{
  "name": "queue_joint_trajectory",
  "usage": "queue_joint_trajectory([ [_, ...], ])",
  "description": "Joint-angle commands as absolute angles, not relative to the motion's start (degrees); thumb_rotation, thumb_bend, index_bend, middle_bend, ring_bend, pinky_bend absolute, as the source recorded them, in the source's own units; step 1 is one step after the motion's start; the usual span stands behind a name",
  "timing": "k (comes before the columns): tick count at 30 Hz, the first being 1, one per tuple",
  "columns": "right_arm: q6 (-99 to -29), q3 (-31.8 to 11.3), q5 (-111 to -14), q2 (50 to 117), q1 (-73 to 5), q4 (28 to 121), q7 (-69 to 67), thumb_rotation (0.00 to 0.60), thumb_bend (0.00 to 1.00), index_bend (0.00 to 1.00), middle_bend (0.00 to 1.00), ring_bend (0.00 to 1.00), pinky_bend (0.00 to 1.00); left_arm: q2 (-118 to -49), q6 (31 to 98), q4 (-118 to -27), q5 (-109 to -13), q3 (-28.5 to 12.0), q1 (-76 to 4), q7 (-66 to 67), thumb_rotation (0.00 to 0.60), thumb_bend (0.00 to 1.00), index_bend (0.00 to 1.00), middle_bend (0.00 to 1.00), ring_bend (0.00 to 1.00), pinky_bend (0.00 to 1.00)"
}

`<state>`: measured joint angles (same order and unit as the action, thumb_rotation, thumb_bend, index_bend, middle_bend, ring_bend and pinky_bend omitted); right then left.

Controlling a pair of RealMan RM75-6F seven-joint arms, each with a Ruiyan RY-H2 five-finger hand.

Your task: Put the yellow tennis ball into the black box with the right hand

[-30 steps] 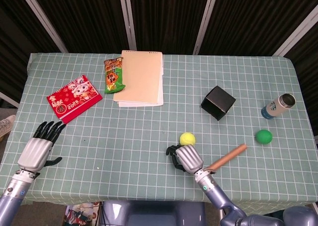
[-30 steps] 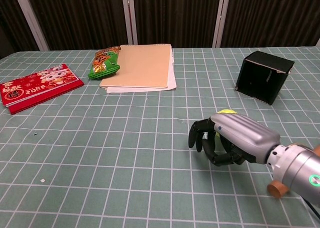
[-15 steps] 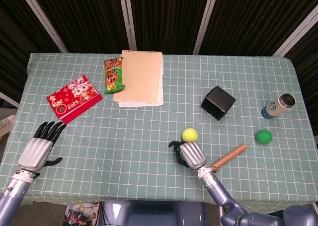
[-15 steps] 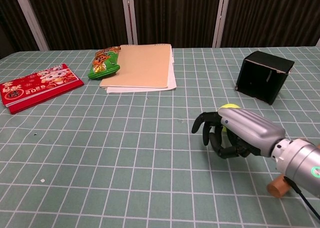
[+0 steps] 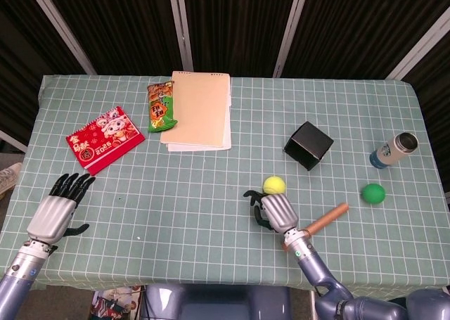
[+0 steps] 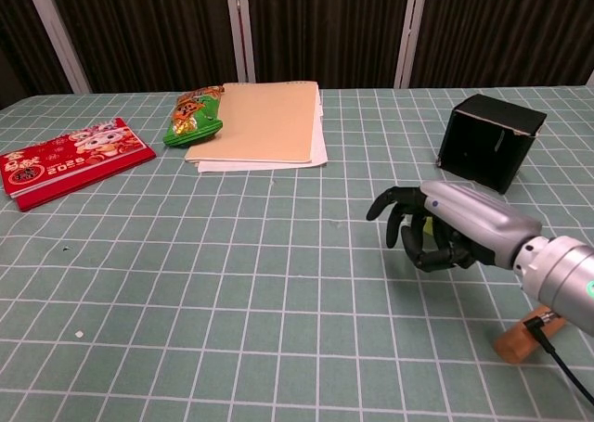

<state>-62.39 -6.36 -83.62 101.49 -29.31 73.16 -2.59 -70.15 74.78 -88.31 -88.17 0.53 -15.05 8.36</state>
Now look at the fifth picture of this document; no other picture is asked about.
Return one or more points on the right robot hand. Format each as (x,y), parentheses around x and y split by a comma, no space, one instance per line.
(279,212)

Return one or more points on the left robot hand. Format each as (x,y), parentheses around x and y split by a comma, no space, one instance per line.
(49,218)

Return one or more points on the yellow tennis ball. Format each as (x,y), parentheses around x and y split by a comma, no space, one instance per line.
(274,185)

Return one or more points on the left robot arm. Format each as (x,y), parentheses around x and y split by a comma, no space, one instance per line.
(21,274)

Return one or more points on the black cardboard box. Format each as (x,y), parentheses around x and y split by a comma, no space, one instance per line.
(313,140)

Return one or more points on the green ball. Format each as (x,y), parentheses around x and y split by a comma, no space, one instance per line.
(373,193)

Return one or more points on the wooden rolling pin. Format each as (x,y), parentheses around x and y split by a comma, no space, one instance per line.
(330,216)

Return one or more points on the grey sneaker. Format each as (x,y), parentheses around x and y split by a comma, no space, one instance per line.
(8,177)

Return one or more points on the green grid tablecloth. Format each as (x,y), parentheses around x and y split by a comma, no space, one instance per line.
(197,200)

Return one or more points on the red desk calendar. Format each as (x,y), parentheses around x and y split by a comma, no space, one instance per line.
(105,140)

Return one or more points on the colourful printed poster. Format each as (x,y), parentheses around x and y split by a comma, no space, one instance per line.
(112,304)

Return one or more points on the blue robot torso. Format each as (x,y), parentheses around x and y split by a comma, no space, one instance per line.
(218,304)

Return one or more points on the steel thermos bottle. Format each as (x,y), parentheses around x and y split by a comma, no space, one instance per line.
(390,151)

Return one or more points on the beige paper folder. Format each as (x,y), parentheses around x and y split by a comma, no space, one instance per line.
(197,112)

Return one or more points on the green snack packet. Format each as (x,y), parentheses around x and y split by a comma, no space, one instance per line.
(161,109)

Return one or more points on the dark ribbed screen panel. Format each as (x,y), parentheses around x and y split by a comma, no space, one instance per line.
(21,52)
(123,28)
(358,28)
(239,28)

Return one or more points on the white screen frame post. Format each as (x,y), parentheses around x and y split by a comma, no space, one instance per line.
(181,28)
(12,141)
(422,47)
(291,28)
(61,28)

